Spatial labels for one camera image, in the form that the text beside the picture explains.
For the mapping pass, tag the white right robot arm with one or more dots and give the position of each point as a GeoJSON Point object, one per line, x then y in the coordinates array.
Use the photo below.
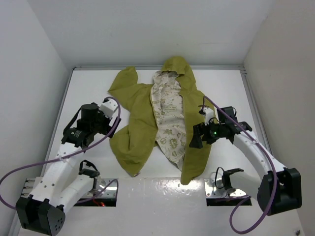
{"type": "Point", "coordinates": [276, 182]}

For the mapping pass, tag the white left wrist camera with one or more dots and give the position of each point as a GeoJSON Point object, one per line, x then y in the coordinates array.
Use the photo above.
{"type": "Point", "coordinates": [108, 107]}

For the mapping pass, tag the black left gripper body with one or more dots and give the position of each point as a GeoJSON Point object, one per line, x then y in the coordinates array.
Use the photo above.
{"type": "Point", "coordinates": [101, 125]}

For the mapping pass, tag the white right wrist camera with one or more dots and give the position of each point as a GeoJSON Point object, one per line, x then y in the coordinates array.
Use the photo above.
{"type": "Point", "coordinates": [207, 113]}

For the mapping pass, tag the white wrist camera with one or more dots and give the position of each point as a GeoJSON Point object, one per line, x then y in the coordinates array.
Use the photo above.
{"type": "Point", "coordinates": [207, 113]}
{"type": "Point", "coordinates": [108, 107]}

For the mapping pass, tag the olive green hooded jacket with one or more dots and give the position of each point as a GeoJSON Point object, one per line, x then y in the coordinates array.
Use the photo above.
{"type": "Point", "coordinates": [162, 114]}

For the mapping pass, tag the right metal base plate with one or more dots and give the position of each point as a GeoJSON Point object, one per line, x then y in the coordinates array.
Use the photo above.
{"type": "Point", "coordinates": [213, 191]}

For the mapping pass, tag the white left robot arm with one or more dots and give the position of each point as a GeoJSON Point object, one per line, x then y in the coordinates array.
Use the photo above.
{"type": "Point", "coordinates": [70, 176]}

